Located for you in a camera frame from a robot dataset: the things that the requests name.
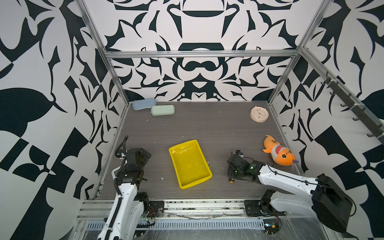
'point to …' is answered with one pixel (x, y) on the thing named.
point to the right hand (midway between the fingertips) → (228, 170)
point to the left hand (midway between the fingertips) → (139, 154)
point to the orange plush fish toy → (282, 155)
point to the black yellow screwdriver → (232, 180)
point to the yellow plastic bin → (189, 165)
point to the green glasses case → (162, 110)
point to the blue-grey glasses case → (145, 103)
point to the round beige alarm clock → (259, 114)
